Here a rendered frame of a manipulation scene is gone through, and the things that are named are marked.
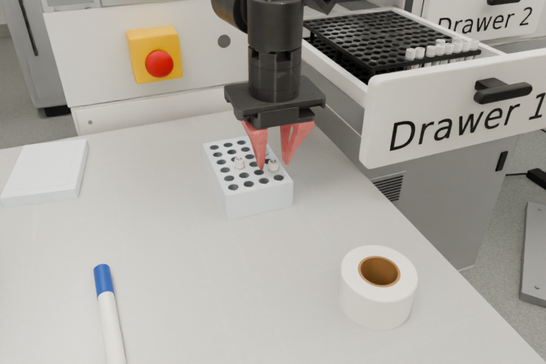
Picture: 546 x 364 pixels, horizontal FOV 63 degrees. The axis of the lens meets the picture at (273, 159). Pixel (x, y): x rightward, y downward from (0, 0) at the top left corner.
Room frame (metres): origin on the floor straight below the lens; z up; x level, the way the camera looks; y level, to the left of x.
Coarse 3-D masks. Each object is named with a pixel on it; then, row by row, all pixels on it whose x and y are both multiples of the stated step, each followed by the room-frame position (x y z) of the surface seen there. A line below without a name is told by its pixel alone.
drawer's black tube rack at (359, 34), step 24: (312, 24) 0.73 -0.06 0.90; (336, 24) 0.73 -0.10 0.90; (360, 24) 0.73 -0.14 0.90; (384, 24) 0.73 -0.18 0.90; (408, 24) 0.73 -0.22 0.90; (336, 48) 0.63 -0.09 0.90; (360, 48) 0.62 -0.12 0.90; (384, 48) 0.61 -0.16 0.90; (408, 48) 0.61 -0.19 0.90; (360, 72) 0.60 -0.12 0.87; (384, 72) 0.60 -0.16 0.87
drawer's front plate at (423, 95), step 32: (448, 64) 0.48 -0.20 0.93; (480, 64) 0.48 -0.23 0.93; (512, 64) 0.50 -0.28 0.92; (544, 64) 0.51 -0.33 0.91; (384, 96) 0.43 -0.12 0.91; (416, 96) 0.45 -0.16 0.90; (448, 96) 0.47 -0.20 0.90; (544, 96) 0.52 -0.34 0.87; (384, 128) 0.44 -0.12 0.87; (416, 128) 0.45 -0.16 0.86; (480, 128) 0.49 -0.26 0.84; (512, 128) 0.51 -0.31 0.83; (384, 160) 0.44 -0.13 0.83
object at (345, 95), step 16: (304, 16) 0.80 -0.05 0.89; (320, 16) 0.80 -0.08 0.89; (416, 16) 0.79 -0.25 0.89; (304, 32) 0.79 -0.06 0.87; (448, 32) 0.71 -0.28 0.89; (304, 48) 0.64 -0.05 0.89; (480, 48) 0.64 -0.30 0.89; (304, 64) 0.63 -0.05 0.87; (320, 64) 0.59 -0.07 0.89; (336, 64) 0.57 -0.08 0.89; (320, 80) 0.58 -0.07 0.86; (336, 80) 0.55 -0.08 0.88; (352, 80) 0.51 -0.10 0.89; (336, 96) 0.54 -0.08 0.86; (352, 96) 0.51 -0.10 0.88; (336, 112) 0.53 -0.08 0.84; (352, 112) 0.50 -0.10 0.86; (352, 128) 0.50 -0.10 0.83
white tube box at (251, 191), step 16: (208, 144) 0.52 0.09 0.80; (224, 144) 0.53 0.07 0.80; (240, 144) 0.53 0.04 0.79; (208, 160) 0.49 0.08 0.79; (224, 160) 0.48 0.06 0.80; (224, 176) 0.45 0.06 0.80; (240, 176) 0.46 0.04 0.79; (256, 176) 0.45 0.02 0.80; (272, 176) 0.45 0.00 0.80; (288, 176) 0.45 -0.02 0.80; (224, 192) 0.42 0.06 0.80; (240, 192) 0.42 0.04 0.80; (256, 192) 0.42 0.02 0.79; (272, 192) 0.43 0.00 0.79; (288, 192) 0.43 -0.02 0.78; (224, 208) 0.42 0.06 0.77; (240, 208) 0.41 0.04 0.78; (256, 208) 0.42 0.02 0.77; (272, 208) 0.43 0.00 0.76
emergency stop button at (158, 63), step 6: (150, 54) 0.61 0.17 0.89; (156, 54) 0.61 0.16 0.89; (162, 54) 0.61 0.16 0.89; (168, 54) 0.62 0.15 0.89; (150, 60) 0.61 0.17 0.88; (156, 60) 0.61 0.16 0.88; (162, 60) 0.61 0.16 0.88; (168, 60) 0.62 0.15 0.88; (150, 66) 0.61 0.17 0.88; (156, 66) 0.61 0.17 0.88; (162, 66) 0.61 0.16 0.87; (168, 66) 0.61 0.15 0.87; (150, 72) 0.61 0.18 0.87; (156, 72) 0.61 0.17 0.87; (162, 72) 0.61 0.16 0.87; (168, 72) 0.62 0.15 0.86
